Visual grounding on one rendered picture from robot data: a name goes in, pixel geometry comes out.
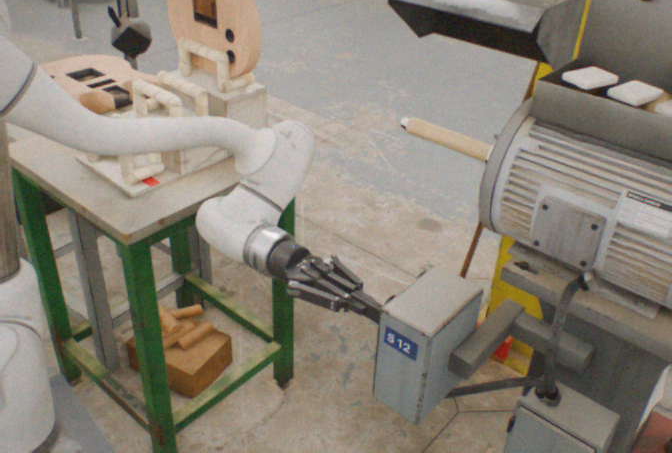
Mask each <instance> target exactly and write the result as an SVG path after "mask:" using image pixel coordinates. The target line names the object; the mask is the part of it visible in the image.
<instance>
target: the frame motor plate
mask: <svg viewBox="0 0 672 453"><path fill-rule="evenodd" d="M500 280H502V281H504V282H506V283H508V284H510V285H512V286H514V287H516V288H518V289H521V290H523V291H525V292H527V293H529V294H531V295H533V296H535V297H537V298H539V299H541V300H543V301H545V302H547V303H549V304H551V305H553V306H556V307H558V304H559V301H560V299H561V298H560V297H561V295H562V293H563V292H564V291H563V290H564V289H565V287H566V285H568V283H569V281H567V280H565V279H563V278H560V277H558V276H556V275H554V274H552V273H550V272H547V271H545V270H543V269H541V268H539V267H536V266H534V265H532V264H530V263H528V262H526V261H523V260H521V259H519V258H517V257H515V256H513V257H512V258H511V259H510V260H509V261H508V262H507V263H506V264H505V265H504V266H503V267H502V270H501V274H500ZM567 312H568V313H570V314H572V315H574V316H576V317H578V318H580V319H582V320H584V321H586V322H588V323H591V324H593V325H595V326H597V327H599V328H601V329H603V330H605V331H607V332H609V333H611V334H613V335H615V336H617V337H619V338H621V339H623V340H625V341H628V342H630V343H632V344H634V345H636V346H638V347H640V348H642V349H644V350H646V351H648V352H650V353H652V354H654V355H656V356H658V357H660V358H663V359H665V360H667V361H669V362H671V363H672V310H671V309H669V308H667V307H666V306H664V305H662V306H661V308H660V309H659V311H658V312H657V314H656V315H655V317H654V318H653V319H650V318H648V317H646V316H643V315H641V314H639V313H637V312H635V311H633V310H630V309H628V308H626V307H624V306H622V305H619V304H617V303H615V302H613V301H611V300H609V299H606V298H604V297H602V296H600V295H598V294H595V293H593V292H591V291H589V290H588V291H585V292H584V291H583V290H582V289H581V288H579V289H578V290H577V291H576V292H575V294H574V296H573V298H572V300H571V302H570V304H569V307H568V311H567Z"/></svg>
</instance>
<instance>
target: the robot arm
mask: <svg viewBox="0 0 672 453"><path fill-rule="evenodd" d="M6 122H8V123H10V124H13V125H16V126H19V127H21V128H24V129H26V130H29V131H31V132H34V133H36V134H38V135H41V136H43V137H46V138H48V139H50V140H53V141H55V142H57V143H60V144H62V145H65V146H67V147H70V148H73V149H76V150H79V151H82V152H86V153H91V154H97V155H107V156H125V155H136V154H146V153H155V152H163V151H172V150H181V149H190V148H199V147H221V148H224V149H226V150H228V151H229V152H231V153H232V154H233V156H234V157H235V167H236V170H237V171H238V172H239V173H240V176H241V177H242V179H241V181H240V183H239V184H238V186H237V187H236V188H235V189H234V190H233V191H232V192H231V193H230V194H229V195H228V196H220V197H215V198H212V199H209V200H207V201H206V202H204V203H203V204H202V206H201V207H200V209H199V211H198V213H197V217H196V226H197V229H198V231H199V233H200V234H201V236H202V237H203V238H204V239H205V240H206V241H207V242H208V243H209V244H210V245H211V246H213V247H214V248H215V249H216V250H217V251H219V252H220V253H221V254H223V255H224V256H226V257H228V258H229V259H231V260H234V261H236V262H239V263H244V264H247V265H248V266H249V267H251V268H253V269H255V270H257V271H258V272H260V273H262V274H263V275H265V276H266V277H269V278H277V279H279V280H280V281H282V282H284V283H285V284H287V297H289V298H297V299H301V300H304V301H307V302H309V303H312V304H315V305H317V306H320V307H323V308H325V309H328V310H331V311H333V312H339V311H340V309H342V308H344V312H349V309H350V310H351V311H353V312H355V313H357V314H358V315H361V316H365V317H367V318H369V319H370V320H372V321H374V322H375V323H377V324H379V319H380V309H381V307H383V306H384V305H382V304H380V303H378V302H377V301H375V299H374V298H373V297H371V296H369V295H367V294H366V293H364V292H363V284H364V282H363V281H362V280H361V279H360V278H359V277H358V276H356V275H355V274H354V273H353V272H352V271H351V270H349V269H348V268H347V267H346V266H345V265H344V264H342V263H341V262H340V261H339V259H338V256H337V255H336V254H332V255H331V258H329V259H323V258H321V257H319V256H314V255H312V254H311V252H310V251H309V250H308V248H306V247H305V246H303V245H301V244H299V243H297V242H296V240H295V238H294V237H293V236H292V235H291V234H289V233H287V232H285V231H284V230H282V229H280V228H278V227H277V223H278V220H279V218H280V215H281V214H282V212H283V210H284V209H285V208H286V206H287V205H288V204H289V202H290V201H291V200H292V199H293V198H294V196H295V195H296V193H297V192H298V190H299V189H300V187H301V185H302V183H303V182H304V180H305V178H306V176H307V174H308V172H309V170H310V168H311V166H312V163H313V160H314V157H315V152H316V143H315V138H314V136H313V134H312V132H311V131H310V130H309V129H308V128H307V127H306V126H304V125H303V124H302V123H300V122H298V121H294V120H292V121H291V120H286V121H283V122H281V123H278V124H276V125H275V126H274V127H273V128H272V129H269V128H262V129H259V130H255V129H252V128H250V127H248V126H246V125H244V124H242V123H240V122H237V121H235V120H231V119H228V118H222V117H210V116H201V117H172V118H145V119H115V118H108V117H104V116H100V115H97V114H95V113H93V112H91V111H89V110H87V109H86V108H84V107H83V106H82V105H80V104H79V103H78V102H77V101H76V100H74V99H73V98H72V97H71V96H70V95H69V94H68V93H67V92H66V91H65V90H64V89H63V88H61V87H60V86H59V85H58V84H57V83H56V82H55V81H54V80H53V79H52V78H51V77H50V76H49V75H48V74H47V73H46V72H45V71H44V70H43V69H42V68H41V67H40V66H39V65H38V64H36V63H35V62H34V61H33V60H31V59H30V58H29V57H28V56H26V55H25V54H24V53H23V52H22V51H20V50H19V49H18V48H17V47H16V46H15V45H14V44H13V37H12V32H11V21H10V15H9V12H8V9H7V6H6V4H5V2H4V0H0V453H81V446H80V443H79V442H78V441H77V440H75V439H74V438H73V437H71V436H70V434H69V433H68V431H67V430H66V428H65V426H64V425H63V423H62V422H61V420H60V419H59V417H58V415H57V414H56V412H55V411H54V405H53V398H52V393H51V388H50V383H49V375H48V370H47V365H46V360H45V354H44V349H43V339H44V324H43V313H42V305H41V298H40V292H39V286H38V280H37V274H36V271H35V269H34V267H33V266H32V265H31V264H30V263H28V262H27V261H26V260H24V259H22V258H20V252H19V242H18V232H17V223H16V213H15V203H14V193H13V183H12V173H11V163H10V154H9V144H8V134H7V124H6ZM332 271H333V272H332ZM332 302H333V304H331V303H332Z"/></svg>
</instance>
